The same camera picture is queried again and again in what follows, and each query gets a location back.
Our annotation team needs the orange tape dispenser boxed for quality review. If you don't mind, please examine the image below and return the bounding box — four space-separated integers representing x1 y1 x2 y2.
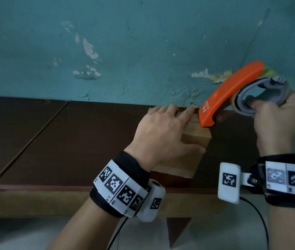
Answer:
199 60 291 128

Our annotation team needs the clear packing tape roll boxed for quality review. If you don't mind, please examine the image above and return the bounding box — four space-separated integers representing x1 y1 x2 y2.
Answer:
231 75 291 117

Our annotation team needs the person's left hand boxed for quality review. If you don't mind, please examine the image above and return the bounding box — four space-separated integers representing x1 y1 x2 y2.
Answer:
124 103 206 172

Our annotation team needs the person's right hand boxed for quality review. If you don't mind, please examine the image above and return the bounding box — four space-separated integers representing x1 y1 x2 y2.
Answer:
246 90 295 157

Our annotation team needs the wooden table leg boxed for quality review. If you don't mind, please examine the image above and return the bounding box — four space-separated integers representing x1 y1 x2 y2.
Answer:
166 218 193 248

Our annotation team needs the person's right forearm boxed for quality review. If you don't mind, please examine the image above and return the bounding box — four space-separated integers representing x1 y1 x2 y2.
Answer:
268 203 295 250

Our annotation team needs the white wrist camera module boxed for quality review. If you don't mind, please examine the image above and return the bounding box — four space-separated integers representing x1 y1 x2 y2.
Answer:
136 179 167 223
217 162 252 205

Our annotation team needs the brown cardboard box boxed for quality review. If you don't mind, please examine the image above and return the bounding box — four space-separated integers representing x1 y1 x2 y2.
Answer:
147 107 212 179

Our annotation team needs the black cable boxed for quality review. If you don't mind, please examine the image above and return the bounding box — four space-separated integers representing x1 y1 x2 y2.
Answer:
239 196 270 250
107 217 130 250

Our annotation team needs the black marker wristband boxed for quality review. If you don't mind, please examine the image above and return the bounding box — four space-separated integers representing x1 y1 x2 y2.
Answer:
249 153 295 209
89 151 151 218

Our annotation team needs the person's left forearm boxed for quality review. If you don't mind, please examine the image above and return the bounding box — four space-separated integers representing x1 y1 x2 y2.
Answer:
46 197 128 250

